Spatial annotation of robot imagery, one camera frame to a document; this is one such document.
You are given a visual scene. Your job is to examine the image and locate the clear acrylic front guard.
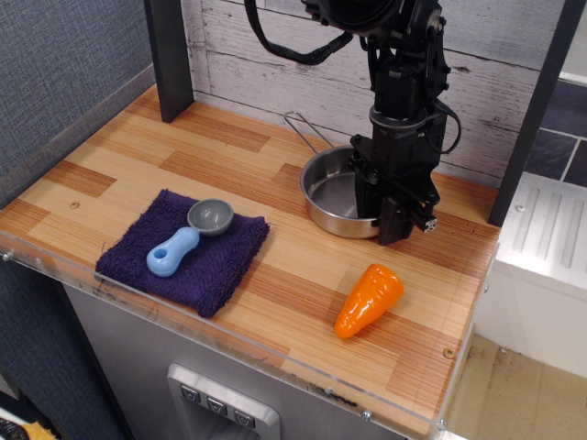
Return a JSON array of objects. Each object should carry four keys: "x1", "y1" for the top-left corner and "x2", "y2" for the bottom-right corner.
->
[{"x1": 1, "y1": 232, "x2": 448, "y2": 439}]

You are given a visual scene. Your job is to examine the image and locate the orange plastic carrot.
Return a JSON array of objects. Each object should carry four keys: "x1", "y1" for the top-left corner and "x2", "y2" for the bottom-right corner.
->
[{"x1": 334, "y1": 264, "x2": 404, "y2": 339}]

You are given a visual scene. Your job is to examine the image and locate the blue grey toy scoop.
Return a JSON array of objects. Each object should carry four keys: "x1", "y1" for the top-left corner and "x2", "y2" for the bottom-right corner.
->
[{"x1": 146, "y1": 198, "x2": 234, "y2": 278}]

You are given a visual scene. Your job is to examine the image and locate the yellow object at corner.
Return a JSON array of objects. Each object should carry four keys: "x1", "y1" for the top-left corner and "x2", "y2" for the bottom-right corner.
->
[{"x1": 10, "y1": 423, "x2": 57, "y2": 440}]

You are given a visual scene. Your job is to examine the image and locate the silver dispenser button panel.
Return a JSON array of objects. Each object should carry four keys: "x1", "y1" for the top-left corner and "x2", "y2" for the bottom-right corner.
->
[{"x1": 167, "y1": 363, "x2": 282, "y2": 439}]

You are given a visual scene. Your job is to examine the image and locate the right dark grey post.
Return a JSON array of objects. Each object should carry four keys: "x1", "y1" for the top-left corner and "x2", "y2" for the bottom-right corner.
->
[{"x1": 488, "y1": 0, "x2": 586, "y2": 226}]

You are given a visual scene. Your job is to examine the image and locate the purple towel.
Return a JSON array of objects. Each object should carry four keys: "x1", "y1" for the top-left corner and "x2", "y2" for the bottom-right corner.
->
[{"x1": 95, "y1": 190, "x2": 270, "y2": 318}]

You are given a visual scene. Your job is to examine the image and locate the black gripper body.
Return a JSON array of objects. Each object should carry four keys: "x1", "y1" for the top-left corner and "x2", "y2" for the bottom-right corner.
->
[{"x1": 347, "y1": 109, "x2": 449, "y2": 233}]

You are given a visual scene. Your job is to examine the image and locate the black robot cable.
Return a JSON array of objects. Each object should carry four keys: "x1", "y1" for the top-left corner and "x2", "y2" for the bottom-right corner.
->
[{"x1": 242, "y1": 0, "x2": 355, "y2": 66}]

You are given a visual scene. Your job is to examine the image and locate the metal pot with wire handle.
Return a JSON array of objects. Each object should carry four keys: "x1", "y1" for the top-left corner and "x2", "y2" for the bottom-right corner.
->
[{"x1": 297, "y1": 131, "x2": 379, "y2": 239}]

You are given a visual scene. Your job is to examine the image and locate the dark grey post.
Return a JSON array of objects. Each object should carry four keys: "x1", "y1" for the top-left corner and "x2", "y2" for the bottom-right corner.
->
[
  {"x1": 143, "y1": 0, "x2": 194, "y2": 123},
  {"x1": 488, "y1": 0, "x2": 586, "y2": 226}
]

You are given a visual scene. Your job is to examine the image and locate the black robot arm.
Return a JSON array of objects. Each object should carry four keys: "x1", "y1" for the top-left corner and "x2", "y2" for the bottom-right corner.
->
[{"x1": 305, "y1": 1, "x2": 454, "y2": 246}]

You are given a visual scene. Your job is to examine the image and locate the white ridged appliance top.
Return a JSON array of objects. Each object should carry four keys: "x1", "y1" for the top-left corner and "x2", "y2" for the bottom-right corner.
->
[{"x1": 493, "y1": 171, "x2": 587, "y2": 291}]

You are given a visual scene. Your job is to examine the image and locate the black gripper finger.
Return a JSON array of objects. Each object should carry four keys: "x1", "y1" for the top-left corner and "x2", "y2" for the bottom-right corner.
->
[
  {"x1": 354, "y1": 169, "x2": 382, "y2": 218},
  {"x1": 378, "y1": 197, "x2": 414, "y2": 246}
]

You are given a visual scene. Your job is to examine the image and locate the left dark grey post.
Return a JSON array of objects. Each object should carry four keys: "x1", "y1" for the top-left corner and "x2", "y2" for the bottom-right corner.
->
[{"x1": 143, "y1": 0, "x2": 194, "y2": 123}]

